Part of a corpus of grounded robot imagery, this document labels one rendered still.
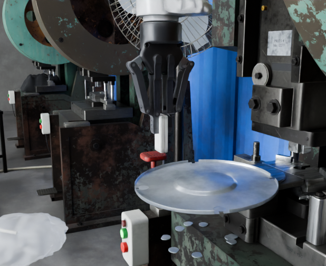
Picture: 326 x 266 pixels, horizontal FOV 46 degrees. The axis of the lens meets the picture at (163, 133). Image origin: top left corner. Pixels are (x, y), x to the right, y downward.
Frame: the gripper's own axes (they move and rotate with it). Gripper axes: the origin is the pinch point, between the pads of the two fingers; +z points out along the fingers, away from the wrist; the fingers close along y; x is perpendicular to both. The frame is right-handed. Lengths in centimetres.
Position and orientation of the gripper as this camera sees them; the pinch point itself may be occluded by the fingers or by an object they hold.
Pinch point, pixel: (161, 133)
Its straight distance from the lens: 72.5
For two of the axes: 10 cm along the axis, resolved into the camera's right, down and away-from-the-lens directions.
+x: 4.0, 1.9, -8.9
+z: 0.0, 9.8, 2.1
